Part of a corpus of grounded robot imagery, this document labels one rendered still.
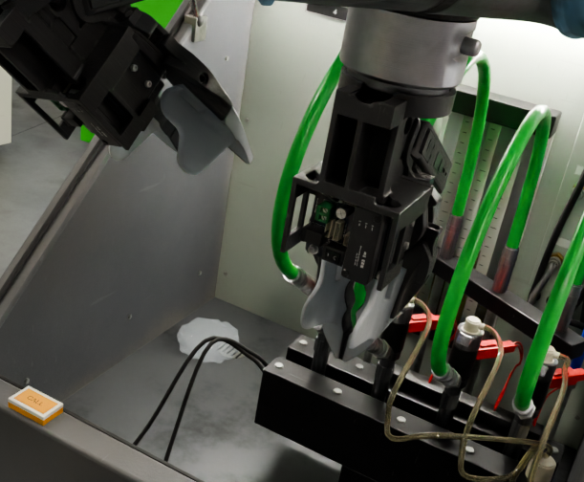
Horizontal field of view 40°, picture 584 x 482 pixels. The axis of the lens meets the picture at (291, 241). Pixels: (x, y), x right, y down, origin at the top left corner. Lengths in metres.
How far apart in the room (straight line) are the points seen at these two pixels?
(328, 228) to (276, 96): 0.73
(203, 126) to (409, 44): 0.19
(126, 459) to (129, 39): 0.47
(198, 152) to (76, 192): 0.44
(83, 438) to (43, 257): 0.22
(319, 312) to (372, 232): 0.10
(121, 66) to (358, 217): 0.18
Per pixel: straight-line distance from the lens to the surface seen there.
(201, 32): 1.11
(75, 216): 1.00
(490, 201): 0.72
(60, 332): 1.07
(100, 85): 0.53
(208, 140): 0.59
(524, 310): 0.97
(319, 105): 0.72
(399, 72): 0.46
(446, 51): 0.47
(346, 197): 0.48
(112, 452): 0.88
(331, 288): 0.57
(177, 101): 0.58
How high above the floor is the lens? 1.53
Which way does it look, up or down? 25 degrees down
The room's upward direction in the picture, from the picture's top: 10 degrees clockwise
